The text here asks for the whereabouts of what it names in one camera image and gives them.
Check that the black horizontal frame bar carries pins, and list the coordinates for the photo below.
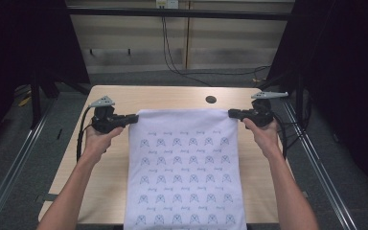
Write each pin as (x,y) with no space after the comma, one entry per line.
(179,13)

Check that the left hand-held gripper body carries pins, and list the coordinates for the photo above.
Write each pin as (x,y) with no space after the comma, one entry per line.
(103,119)

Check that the yellow tool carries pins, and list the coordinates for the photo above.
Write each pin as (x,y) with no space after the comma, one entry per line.
(24,101)

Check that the white wall socket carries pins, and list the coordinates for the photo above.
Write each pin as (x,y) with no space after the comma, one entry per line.
(167,3)

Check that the person's left hand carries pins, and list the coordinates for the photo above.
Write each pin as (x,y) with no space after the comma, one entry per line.
(99,142)

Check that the aluminium floor rail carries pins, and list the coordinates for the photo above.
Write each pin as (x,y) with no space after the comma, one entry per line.
(319,166)
(16,166)

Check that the black metal stand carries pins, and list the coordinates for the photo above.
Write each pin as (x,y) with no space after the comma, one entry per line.
(35,102)
(298,96)

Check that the lilac printed towel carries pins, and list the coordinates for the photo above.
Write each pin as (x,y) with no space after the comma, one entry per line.
(185,166)

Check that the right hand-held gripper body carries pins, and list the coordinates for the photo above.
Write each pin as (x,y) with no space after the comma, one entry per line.
(260,115)

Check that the person's right hand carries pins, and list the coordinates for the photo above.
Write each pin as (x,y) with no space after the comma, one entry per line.
(263,137)

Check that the black curtain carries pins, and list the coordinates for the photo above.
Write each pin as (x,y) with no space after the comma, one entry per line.
(341,80)
(22,41)

